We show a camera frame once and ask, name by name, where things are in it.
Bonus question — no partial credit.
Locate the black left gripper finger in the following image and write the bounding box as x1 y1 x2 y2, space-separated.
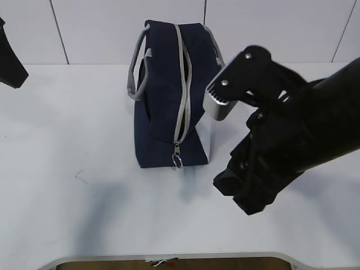
1 19 29 89

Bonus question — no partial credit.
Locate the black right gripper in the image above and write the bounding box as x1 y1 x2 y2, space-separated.
213 87 321 215

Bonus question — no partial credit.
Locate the navy and white lunch bag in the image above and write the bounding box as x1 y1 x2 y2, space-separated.
127 20 223 168

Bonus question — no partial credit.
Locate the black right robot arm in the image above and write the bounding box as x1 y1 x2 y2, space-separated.
213 60 359 215

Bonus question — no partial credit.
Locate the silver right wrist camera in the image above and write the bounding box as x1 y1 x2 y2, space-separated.
203 45 307 121

